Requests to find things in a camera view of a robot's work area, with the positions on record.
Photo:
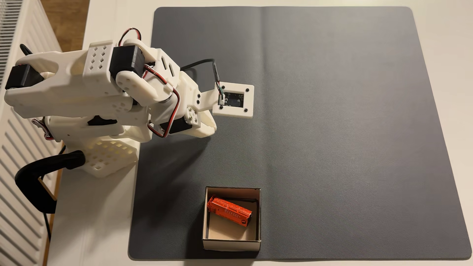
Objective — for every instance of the white square camera mount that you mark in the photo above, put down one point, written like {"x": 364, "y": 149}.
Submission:
{"x": 248, "y": 100}

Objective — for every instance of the dark grey table mat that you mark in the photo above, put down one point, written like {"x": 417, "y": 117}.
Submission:
{"x": 332, "y": 129}

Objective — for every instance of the black table clamp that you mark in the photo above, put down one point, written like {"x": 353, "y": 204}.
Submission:
{"x": 29, "y": 184}

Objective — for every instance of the red cylindrical battery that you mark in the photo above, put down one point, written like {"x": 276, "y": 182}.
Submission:
{"x": 229, "y": 210}

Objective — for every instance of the small open cardboard box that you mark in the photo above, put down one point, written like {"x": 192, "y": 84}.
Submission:
{"x": 221, "y": 234}

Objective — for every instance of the white wall radiator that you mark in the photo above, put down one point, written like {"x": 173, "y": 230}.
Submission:
{"x": 18, "y": 221}

